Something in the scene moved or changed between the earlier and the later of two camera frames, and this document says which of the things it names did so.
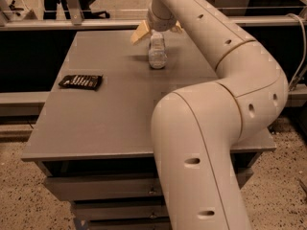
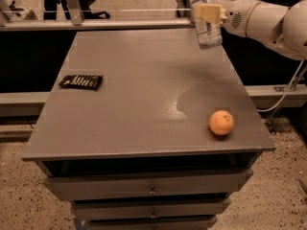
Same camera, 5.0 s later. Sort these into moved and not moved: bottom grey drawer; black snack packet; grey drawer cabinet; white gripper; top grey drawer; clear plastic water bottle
Moved: white gripper; clear plastic water bottle
Not moved: grey drawer cabinet; black snack packet; top grey drawer; bottom grey drawer
